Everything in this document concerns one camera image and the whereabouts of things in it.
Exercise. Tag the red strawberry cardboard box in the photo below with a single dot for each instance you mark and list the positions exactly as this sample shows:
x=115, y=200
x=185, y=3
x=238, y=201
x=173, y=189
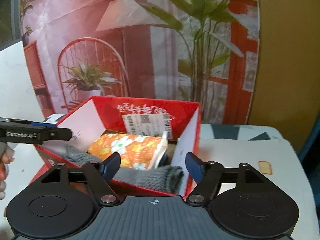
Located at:
x=98, y=114

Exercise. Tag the white shipping label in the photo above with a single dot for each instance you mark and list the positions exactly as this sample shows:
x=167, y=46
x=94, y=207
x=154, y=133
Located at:
x=153, y=125

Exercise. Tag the person's left hand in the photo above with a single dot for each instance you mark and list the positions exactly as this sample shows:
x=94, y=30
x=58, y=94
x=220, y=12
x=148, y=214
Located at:
x=7, y=157

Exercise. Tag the grey knitted cloth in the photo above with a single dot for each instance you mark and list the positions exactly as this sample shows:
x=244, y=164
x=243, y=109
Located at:
x=166, y=178

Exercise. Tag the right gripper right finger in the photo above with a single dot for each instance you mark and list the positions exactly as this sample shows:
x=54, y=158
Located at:
x=207, y=177

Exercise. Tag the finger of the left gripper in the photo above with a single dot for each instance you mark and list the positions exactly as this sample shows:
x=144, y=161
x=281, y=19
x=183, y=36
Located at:
x=29, y=132

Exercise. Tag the cartoon bear table mat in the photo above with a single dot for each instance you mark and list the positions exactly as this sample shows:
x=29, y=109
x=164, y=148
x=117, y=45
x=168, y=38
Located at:
x=287, y=173

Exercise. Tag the printed room scene backdrop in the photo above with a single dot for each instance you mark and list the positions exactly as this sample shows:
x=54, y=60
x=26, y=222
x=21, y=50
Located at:
x=203, y=51

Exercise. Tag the orange floral soft pouch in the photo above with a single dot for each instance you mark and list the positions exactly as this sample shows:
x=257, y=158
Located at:
x=138, y=152

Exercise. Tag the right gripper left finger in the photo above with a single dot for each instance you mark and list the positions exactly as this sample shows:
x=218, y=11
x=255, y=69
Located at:
x=98, y=176

